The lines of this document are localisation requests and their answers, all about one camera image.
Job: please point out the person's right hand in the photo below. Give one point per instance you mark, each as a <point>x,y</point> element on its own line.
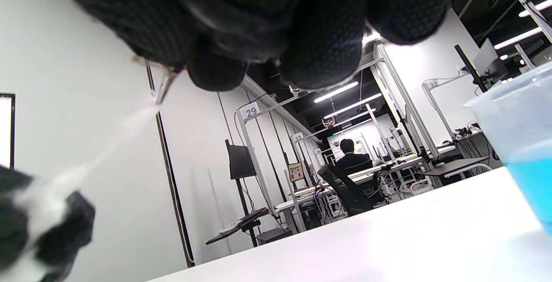
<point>258,14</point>

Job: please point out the person's left hand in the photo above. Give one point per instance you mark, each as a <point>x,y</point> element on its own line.
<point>75,221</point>

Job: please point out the white cotton ball clump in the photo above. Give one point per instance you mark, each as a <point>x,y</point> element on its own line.
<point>43,204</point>

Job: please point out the silver metal tweezers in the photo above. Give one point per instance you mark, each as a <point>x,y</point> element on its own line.
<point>166,87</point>

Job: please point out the clear beaker blue dye solution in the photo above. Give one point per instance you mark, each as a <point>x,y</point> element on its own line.
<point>526,178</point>

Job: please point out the grey monitor on arm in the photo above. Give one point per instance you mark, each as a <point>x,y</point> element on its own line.
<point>489,60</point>

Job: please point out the ceiling light strip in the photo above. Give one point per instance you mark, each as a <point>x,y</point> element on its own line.
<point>517,38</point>
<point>336,92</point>
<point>537,7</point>
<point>353,105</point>

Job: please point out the black monitor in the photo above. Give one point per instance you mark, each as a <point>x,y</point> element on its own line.
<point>240,161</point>

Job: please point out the white plastic packet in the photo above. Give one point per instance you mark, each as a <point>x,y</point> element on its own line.
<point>230,228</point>

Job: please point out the brown notice board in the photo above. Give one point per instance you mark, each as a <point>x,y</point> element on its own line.
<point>296,172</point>

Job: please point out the black workstation stand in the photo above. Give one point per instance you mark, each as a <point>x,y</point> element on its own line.
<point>248,228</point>

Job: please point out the black keyboard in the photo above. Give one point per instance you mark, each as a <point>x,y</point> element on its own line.
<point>254,215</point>

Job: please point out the long pale workbench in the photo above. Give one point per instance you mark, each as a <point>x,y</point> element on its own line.
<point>375,169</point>

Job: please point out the dark brown side table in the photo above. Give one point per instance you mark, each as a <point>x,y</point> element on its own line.
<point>457,165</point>

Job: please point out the black frame pole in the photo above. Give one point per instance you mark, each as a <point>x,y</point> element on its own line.
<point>174,187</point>

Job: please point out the bright wall screen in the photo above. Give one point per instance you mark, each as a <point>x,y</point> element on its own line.
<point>5,131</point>

